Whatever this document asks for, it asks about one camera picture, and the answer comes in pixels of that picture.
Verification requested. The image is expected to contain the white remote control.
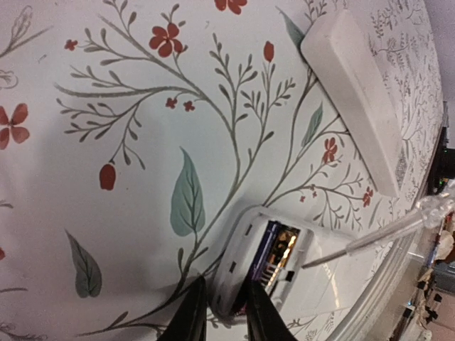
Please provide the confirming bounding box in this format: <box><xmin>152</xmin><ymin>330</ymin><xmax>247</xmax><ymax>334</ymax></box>
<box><xmin>203</xmin><ymin>205</ymin><xmax>377</xmax><ymax>340</ymax></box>

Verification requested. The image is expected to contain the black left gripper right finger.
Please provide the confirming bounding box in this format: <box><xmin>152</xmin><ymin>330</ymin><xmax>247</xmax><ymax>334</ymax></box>
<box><xmin>246</xmin><ymin>281</ymin><xmax>295</xmax><ymax>341</ymax></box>

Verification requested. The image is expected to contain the white remote with QR label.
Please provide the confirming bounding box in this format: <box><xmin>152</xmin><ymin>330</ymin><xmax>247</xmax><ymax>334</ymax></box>
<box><xmin>301</xmin><ymin>9</ymin><xmax>407</xmax><ymax>197</ymax></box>

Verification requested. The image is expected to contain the clear plastic screwdriver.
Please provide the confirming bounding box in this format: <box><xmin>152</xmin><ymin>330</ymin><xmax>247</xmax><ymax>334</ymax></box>
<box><xmin>301</xmin><ymin>189</ymin><xmax>454</xmax><ymax>269</ymax></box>

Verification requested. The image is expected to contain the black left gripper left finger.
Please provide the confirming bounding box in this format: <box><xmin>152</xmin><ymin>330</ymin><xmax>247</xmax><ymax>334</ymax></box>
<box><xmin>158</xmin><ymin>276</ymin><xmax>207</xmax><ymax>341</ymax></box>

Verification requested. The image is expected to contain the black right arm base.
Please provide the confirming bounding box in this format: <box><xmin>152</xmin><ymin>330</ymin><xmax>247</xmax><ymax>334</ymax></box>
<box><xmin>427</xmin><ymin>126</ymin><xmax>454</xmax><ymax>195</ymax></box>

